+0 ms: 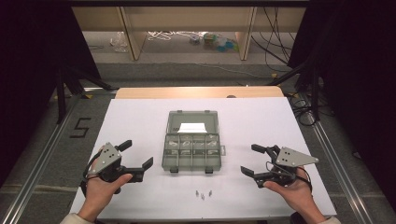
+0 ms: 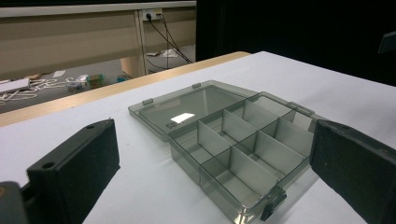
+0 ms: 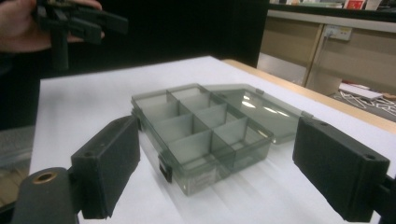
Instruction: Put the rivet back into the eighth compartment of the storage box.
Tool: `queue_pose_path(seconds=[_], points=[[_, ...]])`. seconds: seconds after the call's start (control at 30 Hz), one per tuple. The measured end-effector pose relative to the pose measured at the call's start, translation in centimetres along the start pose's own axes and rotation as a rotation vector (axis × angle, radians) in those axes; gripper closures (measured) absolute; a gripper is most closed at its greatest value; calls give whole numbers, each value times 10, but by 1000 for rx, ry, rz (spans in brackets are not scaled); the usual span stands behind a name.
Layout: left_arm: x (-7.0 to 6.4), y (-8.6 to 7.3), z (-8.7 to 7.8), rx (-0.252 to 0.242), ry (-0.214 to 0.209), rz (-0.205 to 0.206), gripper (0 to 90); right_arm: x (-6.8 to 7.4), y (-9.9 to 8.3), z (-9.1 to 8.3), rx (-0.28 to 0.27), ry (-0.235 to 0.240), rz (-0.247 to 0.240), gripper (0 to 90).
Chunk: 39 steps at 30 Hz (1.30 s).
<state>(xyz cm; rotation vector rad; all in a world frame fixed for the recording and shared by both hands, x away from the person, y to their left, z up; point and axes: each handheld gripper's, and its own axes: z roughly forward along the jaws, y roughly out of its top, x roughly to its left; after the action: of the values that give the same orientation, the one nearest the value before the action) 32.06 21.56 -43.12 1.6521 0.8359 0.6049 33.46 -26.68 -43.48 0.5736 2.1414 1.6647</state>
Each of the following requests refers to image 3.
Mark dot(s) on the grey transparent compartment box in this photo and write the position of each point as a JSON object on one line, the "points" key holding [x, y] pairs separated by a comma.
{"points": [[211, 133]]}

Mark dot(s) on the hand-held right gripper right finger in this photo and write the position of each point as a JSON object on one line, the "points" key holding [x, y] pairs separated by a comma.
{"points": [[336, 165]]}

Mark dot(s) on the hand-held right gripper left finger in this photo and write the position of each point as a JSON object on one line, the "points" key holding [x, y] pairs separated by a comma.
{"points": [[106, 165]]}

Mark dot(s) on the beige cabinet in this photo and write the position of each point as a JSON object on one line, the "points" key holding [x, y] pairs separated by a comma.
{"points": [[336, 53]]}

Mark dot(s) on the white wall socket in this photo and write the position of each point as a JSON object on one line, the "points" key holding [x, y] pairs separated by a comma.
{"points": [[337, 32]]}

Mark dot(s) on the white power strip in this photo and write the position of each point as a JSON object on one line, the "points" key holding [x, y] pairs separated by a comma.
{"points": [[359, 91]]}

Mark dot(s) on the red box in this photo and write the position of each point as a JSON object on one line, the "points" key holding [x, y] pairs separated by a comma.
{"points": [[355, 4]]}

